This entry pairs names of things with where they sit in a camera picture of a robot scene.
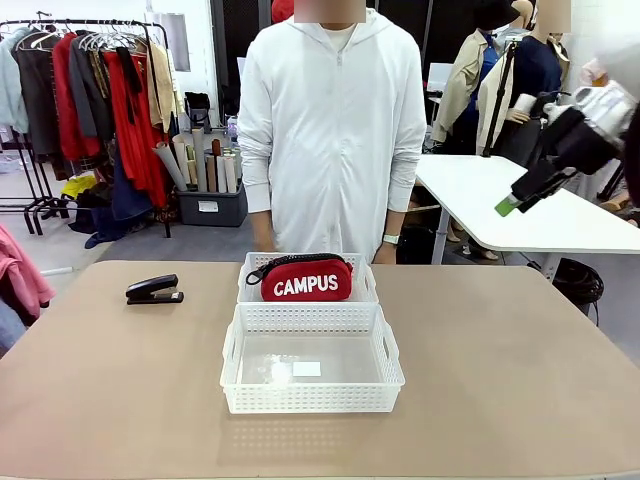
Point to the black clothes rack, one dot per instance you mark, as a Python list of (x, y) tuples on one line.
[(150, 60)]

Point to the mannequin with pink sweater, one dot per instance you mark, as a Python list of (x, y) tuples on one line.
[(592, 72)]

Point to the brown paper roll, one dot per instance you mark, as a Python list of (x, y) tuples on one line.
[(216, 165)]

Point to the blue jeans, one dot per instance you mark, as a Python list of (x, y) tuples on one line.
[(9, 327)]

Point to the mannequin with beige trench coat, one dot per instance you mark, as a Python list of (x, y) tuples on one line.
[(467, 85)]

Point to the white paper roll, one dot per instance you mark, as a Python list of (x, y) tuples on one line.
[(230, 172)]

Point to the dark blue cloth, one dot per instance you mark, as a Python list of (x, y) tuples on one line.
[(125, 205)]

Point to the pink garment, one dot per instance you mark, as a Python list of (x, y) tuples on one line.
[(20, 280)]

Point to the red campus pencil case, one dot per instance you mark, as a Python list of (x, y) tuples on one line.
[(305, 287)]

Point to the white perforated plastic basket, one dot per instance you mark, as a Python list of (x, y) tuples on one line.
[(310, 395), (367, 285)]

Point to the black stapler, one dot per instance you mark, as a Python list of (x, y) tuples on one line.
[(152, 290)]

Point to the red coat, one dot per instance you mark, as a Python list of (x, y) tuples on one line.
[(67, 110)]

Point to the dark grey coat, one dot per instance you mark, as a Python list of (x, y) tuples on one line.
[(37, 100)]

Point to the white table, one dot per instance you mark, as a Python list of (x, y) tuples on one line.
[(480, 200)]

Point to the tall grey paper roll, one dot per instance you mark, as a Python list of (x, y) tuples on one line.
[(200, 160)]

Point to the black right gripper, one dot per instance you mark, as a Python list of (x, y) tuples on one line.
[(575, 142)]

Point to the black tripod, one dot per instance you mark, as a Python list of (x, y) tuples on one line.
[(500, 100)]

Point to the red dress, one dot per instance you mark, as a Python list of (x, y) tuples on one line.
[(132, 135)]

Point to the black chair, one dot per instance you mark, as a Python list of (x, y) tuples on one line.
[(197, 112)]

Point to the person's right forearm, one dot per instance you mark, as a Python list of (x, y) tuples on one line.
[(255, 175)]

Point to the light blue garment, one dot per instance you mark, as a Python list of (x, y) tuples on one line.
[(10, 85)]

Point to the person in white hoodie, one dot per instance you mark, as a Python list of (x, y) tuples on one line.
[(330, 150)]

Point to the beige garment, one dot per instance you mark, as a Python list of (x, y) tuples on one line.
[(162, 90)]

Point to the person's left hand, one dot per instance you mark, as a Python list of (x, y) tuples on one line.
[(385, 254)]

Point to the yellow cloth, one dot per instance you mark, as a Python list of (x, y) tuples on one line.
[(80, 186)]

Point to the grey storage bin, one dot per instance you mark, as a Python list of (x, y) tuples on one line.
[(212, 207)]

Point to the grey jacket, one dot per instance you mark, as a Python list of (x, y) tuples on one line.
[(82, 90)]

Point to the person's right hand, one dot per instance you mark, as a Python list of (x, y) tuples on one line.
[(263, 232)]

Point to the person's left forearm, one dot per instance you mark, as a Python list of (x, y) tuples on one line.
[(397, 195)]

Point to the light green wristwatch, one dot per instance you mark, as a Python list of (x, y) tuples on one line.
[(391, 239)]

